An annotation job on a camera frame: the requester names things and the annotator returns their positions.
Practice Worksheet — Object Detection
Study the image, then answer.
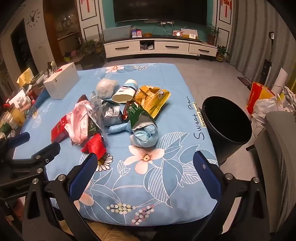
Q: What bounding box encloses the clear plastic wrapper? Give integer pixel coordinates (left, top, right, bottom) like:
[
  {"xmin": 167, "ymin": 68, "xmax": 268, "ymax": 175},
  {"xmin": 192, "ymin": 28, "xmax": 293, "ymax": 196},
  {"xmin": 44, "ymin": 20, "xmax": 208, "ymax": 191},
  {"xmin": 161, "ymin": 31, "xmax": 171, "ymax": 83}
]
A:
[{"xmin": 89, "ymin": 91, "xmax": 104, "ymax": 135}]

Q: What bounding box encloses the grey-blue storage box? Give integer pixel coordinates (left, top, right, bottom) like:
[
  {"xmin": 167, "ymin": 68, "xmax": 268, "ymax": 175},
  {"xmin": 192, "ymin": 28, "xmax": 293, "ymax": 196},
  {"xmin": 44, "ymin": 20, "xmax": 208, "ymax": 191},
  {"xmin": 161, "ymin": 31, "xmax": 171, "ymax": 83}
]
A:
[{"xmin": 102, "ymin": 26, "xmax": 129, "ymax": 42}]

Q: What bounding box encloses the grey chair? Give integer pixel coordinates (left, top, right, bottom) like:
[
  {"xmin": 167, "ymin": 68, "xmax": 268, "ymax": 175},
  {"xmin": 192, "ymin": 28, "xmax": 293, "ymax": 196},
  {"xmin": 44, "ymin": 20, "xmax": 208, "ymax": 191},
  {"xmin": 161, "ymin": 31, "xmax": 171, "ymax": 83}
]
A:
[{"xmin": 246, "ymin": 111, "xmax": 296, "ymax": 241}]

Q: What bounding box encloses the white television cabinet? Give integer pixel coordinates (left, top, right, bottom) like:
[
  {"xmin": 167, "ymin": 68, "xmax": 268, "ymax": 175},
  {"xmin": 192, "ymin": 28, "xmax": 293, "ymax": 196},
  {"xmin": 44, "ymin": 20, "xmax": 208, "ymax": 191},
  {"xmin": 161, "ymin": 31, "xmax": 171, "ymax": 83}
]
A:
[{"xmin": 103, "ymin": 37, "xmax": 218, "ymax": 61}]

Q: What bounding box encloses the white cardboard box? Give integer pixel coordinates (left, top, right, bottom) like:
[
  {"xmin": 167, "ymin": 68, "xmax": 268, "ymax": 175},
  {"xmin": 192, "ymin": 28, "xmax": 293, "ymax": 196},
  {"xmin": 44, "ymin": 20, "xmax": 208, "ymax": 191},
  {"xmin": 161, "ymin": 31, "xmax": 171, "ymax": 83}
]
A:
[{"xmin": 43, "ymin": 62, "xmax": 80, "ymax": 100}]

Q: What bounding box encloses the yellow red shopping bag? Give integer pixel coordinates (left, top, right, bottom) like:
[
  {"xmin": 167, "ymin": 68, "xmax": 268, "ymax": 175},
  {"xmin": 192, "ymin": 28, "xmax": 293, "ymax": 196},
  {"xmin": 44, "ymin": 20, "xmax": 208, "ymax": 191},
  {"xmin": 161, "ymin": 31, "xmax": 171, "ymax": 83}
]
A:
[{"xmin": 246, "ymin": 82, "xmax": 275, "ymax": 115}]

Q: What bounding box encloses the white paper cup blue stripe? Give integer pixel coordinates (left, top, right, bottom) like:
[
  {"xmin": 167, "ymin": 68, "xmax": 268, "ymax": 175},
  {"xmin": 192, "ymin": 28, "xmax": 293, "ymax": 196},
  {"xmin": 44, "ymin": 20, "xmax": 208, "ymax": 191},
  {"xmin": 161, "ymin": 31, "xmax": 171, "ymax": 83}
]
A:
[{"xmin": 112, "ymin": 79, "xmax": 138, "ymax": 103}]

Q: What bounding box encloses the red hanging decoration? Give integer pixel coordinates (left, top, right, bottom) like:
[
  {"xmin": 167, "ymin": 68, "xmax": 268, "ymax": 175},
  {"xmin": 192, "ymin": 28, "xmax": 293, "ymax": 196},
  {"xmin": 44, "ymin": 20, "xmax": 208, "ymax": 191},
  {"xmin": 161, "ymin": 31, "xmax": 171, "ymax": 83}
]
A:
[
  {"xmin": 222, "ymin": 0, "xmax": 233, "ymax": 18},
  {"xmin": 80, "ymin": 0, "xmax": 93, "ymax": 12}
]

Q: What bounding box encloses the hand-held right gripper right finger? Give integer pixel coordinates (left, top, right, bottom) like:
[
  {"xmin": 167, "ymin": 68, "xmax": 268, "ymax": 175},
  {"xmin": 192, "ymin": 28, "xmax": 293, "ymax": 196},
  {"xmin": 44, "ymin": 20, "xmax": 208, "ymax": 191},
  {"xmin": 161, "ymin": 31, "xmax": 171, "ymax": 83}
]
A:
[{"xmin": 193, "ymin": 151, "xmax": 271, "ymax": 241}]

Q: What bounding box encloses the large white plastic bag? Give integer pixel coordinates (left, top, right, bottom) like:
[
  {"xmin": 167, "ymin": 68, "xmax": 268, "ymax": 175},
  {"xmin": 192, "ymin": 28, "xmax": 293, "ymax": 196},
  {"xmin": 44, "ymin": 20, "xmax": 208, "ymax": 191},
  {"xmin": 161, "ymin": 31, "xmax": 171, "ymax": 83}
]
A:
[{"xmin": 252, "ymin": 96, "xmax": 285, "ymax": 123}]

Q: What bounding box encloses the pink plastic bag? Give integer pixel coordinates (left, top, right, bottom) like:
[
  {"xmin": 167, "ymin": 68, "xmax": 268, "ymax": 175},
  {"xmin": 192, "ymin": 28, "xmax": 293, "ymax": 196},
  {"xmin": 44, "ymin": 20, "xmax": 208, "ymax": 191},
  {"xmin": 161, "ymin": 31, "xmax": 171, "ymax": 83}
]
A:
[{"xmin": 66, "ymin": 101, "xmax": 93, "ymax": 146}]

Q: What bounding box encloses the black television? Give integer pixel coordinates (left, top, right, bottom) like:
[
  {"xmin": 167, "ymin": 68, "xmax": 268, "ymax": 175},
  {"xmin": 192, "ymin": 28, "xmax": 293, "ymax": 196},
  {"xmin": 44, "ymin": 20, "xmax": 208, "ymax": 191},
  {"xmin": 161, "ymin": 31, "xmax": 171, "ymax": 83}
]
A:
[{"xmin": 112, "ymin": 0, "xmax": 208, "ymax": 24}]

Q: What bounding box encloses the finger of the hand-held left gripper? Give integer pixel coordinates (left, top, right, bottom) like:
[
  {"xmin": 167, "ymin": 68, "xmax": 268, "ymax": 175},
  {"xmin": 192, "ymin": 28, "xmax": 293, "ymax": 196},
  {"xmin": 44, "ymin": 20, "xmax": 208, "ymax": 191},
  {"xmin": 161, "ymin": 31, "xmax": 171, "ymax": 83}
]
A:
[
  {"xmin": 13, "ymin": 142, "xmax": 61, "ymax": 169},
  {"xmin": 0, "ymin": 132, "xmax": 31, "ymax": 154}
]

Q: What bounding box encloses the dark floor mat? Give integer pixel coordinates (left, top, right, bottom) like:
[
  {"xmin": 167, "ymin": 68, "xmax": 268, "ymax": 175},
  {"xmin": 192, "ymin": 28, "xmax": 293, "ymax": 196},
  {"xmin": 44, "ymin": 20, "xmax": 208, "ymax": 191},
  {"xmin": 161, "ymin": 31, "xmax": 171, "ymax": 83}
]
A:
[{"xmin": 237, "ymin": 76, "xmax": 252, "ymax": 87}]

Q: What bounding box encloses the yellow snack bag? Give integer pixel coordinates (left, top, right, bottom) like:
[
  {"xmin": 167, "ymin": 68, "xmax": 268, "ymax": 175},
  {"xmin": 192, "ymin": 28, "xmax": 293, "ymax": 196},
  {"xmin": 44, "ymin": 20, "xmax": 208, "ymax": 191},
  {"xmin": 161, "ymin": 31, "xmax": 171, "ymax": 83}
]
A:
[{"xmin": 134, "ymin": 85, "xmax": 171, "ymax": 118}]

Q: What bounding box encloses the dark red snack packet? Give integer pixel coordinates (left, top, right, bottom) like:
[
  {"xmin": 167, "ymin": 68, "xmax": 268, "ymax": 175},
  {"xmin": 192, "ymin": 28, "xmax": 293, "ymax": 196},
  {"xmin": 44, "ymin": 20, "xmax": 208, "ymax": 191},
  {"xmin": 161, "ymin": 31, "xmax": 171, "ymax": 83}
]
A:
[{"xmin": 121, "ymin": 105, "xmax": 132, "ymax": 123}]

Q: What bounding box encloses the crumpled white plastic bag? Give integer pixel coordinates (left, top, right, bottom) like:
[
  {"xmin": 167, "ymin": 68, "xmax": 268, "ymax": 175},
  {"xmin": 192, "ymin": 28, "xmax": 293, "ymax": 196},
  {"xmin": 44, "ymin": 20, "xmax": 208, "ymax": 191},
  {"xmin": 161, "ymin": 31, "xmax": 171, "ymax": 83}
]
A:
[{"xmin": 96, "ymin": 78, "xmax": 119, "ymax": 99}]

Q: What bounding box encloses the yellow cloth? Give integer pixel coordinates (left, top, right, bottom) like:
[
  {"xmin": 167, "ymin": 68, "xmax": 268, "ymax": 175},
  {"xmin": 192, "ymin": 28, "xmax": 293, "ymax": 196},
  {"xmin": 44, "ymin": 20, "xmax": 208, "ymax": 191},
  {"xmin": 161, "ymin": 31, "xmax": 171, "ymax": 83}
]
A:
[{"xmin": 16, "ymin": 68, "xmax": 33, "ymax": 87}]

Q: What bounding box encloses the green snack packet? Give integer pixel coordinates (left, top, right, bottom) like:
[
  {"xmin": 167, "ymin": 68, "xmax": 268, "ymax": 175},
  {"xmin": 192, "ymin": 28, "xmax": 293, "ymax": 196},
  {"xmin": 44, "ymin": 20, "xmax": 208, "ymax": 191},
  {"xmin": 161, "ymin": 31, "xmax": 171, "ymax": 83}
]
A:
[{"xmin": 124, "ymin": 101, "xmax": 154, "ymax": 130}]

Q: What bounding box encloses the grey curtain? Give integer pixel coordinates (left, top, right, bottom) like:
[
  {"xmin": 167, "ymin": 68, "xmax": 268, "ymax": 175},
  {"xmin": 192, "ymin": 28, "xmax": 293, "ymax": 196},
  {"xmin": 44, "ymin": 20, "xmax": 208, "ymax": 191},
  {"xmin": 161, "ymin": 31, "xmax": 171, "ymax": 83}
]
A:
[{"xmin": 228, "ymin": 0, "xmax": 294, "ymax": 77}]

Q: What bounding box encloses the blue floral blanket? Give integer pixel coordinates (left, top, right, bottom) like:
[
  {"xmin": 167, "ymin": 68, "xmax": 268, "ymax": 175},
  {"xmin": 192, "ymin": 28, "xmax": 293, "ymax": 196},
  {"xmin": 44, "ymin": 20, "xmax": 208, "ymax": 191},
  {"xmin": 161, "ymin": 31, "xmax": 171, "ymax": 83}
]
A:
[{"xmin": 13, "ymin": 62, "xmax": 219, "ymax": 226}]

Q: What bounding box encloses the black wall clock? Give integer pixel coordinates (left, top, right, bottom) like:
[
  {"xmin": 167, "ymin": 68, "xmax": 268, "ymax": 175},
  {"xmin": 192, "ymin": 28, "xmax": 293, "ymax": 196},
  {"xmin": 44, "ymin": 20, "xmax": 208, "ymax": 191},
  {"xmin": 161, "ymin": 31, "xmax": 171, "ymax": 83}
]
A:
[{"xmin": 26, "ymin": 9, "xmax": 40, "ymax": 25}]

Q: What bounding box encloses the white rolled paper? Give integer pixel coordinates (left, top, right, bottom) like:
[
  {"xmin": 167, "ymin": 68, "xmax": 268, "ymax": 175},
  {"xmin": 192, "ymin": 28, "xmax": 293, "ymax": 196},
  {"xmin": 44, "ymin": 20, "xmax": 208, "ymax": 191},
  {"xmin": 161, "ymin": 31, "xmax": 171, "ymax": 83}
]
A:
[{"xmin": 273, "ymin": 67, "xmax": 288, "ymax": 93}]

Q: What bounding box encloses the yellow glass jar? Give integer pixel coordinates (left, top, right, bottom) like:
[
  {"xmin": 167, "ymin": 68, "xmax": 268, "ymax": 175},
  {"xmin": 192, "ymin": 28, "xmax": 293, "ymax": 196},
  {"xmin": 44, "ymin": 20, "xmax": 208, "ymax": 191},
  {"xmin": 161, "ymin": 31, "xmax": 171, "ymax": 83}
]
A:
[{"xmin": 8, "ymin": 103, "xmax": 26, "ymax": 127}]

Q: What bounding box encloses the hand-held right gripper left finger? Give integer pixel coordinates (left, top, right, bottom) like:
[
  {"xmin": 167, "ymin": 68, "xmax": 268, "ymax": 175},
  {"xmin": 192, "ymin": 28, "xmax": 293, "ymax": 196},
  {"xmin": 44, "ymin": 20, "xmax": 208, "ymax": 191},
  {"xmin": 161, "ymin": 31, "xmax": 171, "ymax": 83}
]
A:
[{"xmin": 22, "ymin": 152, "xmax": 102, "ymax": 241}]

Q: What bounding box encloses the red wrapper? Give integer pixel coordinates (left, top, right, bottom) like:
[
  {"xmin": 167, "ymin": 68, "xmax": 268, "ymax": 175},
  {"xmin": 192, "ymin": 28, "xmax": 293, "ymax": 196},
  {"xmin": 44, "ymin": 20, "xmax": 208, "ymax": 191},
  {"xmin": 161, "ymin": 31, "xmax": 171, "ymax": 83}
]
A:
[{"xmin": 81, "ymin": 133, "xmax": 107, "ymax": 160}]

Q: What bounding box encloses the group of potted plants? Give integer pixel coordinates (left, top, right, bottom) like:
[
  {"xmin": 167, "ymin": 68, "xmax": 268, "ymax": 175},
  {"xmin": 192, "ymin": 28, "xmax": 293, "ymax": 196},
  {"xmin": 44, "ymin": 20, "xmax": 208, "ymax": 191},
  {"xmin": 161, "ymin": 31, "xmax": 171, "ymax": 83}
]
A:
[{"xmin": 81, "ymin": 39, "xmax": 104, "ymax": 56}]

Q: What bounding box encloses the small potted plant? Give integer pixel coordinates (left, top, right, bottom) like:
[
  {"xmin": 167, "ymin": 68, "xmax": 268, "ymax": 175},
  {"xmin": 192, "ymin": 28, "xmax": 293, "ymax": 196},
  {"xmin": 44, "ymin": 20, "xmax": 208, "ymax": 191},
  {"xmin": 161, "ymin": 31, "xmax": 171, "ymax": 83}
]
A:
[{"xmin": 216, "ymin": 45, "xmax": 230, "ymax": 63}]

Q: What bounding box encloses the upright vacuum cleaner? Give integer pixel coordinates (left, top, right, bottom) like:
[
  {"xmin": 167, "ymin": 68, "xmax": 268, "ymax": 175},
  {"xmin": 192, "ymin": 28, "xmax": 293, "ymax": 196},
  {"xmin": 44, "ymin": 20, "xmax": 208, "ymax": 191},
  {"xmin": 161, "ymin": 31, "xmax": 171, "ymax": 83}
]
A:
[{"xmin": 259, "ymin": 32, "xmax": 275, "ymax": 84}]

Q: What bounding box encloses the brown wooden door frame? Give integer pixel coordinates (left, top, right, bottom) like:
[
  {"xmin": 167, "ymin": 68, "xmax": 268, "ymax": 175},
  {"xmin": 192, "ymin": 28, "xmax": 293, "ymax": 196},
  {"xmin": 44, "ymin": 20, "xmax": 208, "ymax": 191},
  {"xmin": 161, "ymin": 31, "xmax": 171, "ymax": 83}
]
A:
[{"xmin": 43, "ymin": 0, "xmax": 84, "ymax": 66}]

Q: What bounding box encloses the black trash bin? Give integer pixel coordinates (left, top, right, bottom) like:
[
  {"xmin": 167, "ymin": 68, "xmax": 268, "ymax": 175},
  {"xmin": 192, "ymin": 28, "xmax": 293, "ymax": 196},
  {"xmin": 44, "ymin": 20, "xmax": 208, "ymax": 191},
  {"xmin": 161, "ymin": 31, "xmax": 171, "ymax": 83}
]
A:
[{"xmin": 202, "ymin": 96, "xmax": 252, "ymax": 165}]

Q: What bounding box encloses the tall potted plant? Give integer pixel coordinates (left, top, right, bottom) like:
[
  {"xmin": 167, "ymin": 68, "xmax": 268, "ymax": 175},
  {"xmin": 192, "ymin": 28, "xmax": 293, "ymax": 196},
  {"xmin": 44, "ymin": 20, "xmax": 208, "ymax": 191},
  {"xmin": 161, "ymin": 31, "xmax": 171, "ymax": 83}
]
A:
[{"xmin": 206, "ymin": 23, "xmax": 221, "ymax": 45}]

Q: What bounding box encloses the silver foil wrapper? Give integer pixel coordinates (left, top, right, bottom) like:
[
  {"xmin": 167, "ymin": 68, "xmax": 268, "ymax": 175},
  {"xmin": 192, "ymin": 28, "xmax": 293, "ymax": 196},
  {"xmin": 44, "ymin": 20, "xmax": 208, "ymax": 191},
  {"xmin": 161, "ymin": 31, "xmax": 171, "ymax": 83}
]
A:
[{"xmin": 102, "ymin": 100, "xmax": 121, "ymax": 127}]

